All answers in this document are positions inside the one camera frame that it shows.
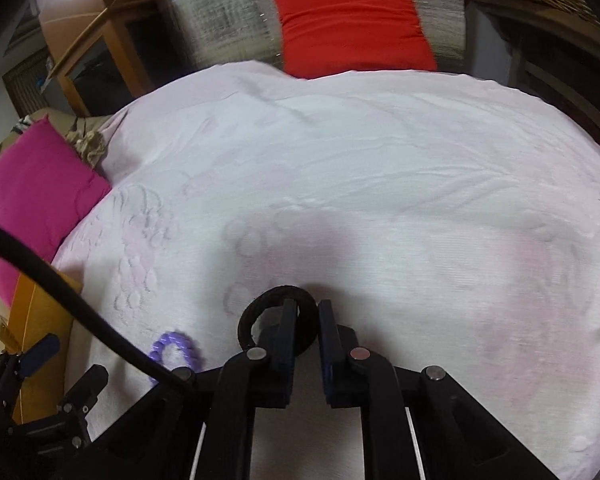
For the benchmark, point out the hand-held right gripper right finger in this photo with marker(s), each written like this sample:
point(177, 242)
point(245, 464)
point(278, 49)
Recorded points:
point(327, 340)

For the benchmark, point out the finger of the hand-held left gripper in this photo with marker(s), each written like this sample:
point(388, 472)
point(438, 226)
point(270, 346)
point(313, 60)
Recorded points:
point(40, 355)
point(87, 382)

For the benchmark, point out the dark background cabinet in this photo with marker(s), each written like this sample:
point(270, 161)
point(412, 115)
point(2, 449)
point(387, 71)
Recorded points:
point(25, 85)

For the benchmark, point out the silver insulation panel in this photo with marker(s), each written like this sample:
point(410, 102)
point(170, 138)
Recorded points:
point(220, 20)

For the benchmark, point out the wooden bench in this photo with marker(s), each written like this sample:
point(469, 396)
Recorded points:
point(555, 25)

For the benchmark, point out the pink pillow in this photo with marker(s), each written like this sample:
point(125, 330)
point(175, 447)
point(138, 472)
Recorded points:
point(35, 195)

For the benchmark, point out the patterned fringed cloth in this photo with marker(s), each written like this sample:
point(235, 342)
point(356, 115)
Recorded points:
point(92, 147)

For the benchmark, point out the beige sofa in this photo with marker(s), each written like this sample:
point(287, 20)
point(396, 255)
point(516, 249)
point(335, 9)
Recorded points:
point(60, 119)

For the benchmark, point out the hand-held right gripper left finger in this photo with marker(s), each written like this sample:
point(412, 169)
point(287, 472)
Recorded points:
point(287, 340)

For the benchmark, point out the orange cardboard box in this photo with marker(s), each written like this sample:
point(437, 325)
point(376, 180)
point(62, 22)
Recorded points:
point(55, 312)

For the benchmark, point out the red pillow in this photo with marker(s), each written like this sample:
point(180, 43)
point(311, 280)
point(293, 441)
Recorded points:
point(350, 25)

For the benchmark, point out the wooden arched cabinet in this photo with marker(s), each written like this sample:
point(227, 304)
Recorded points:
point(125, 35)

